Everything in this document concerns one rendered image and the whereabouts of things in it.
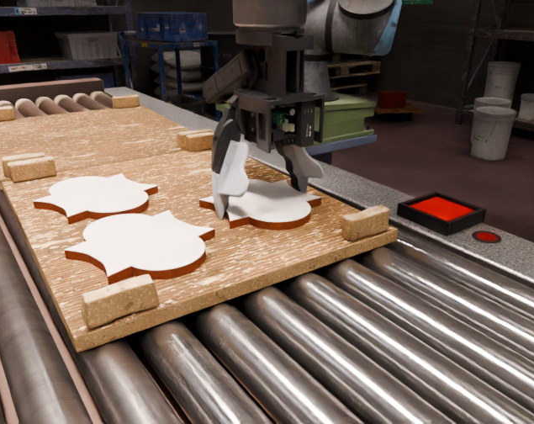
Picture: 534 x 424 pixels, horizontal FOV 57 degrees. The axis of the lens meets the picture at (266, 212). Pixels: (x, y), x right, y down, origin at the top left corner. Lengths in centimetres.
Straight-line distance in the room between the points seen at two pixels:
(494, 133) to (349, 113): 310
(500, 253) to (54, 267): 46
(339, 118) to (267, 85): 63
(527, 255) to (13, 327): 51
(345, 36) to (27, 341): 89
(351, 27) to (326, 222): 63
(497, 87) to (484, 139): 112
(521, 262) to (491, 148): 367
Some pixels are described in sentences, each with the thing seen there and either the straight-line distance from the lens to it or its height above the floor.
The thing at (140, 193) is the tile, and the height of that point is 95.
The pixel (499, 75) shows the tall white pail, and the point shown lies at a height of 51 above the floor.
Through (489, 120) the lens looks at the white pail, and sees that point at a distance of 418.
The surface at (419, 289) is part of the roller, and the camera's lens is 51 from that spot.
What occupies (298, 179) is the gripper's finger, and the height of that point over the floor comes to 96.
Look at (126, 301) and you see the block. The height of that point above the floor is 95.
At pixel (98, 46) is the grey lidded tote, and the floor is 75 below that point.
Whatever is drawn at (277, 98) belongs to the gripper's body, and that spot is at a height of 108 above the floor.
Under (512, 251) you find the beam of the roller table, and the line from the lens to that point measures 61.
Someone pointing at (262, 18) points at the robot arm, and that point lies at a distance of 50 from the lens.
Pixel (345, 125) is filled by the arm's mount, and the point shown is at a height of 90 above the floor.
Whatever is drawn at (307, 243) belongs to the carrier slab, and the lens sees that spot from 51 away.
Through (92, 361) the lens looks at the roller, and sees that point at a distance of 42.
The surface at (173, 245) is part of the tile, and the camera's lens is 49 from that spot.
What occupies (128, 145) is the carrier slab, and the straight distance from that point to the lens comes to 89.
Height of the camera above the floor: 117
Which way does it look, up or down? 24 degrees down
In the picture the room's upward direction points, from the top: straight up
